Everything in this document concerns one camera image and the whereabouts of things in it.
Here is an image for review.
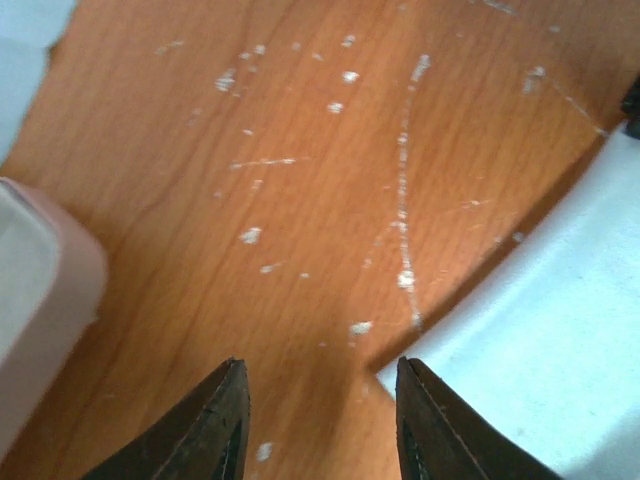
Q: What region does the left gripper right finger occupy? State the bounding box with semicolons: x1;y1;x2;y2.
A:
396;357;559;479

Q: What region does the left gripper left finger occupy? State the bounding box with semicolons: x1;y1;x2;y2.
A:
84;358;249;479

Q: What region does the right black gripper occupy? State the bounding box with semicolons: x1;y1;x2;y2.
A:
621;76;640;117

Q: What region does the blue cleaning cloth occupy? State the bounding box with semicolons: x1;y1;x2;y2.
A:
1;1;77;160
378;123;639;479

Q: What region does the pink glasses case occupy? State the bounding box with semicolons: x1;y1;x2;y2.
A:
1;178;107;444

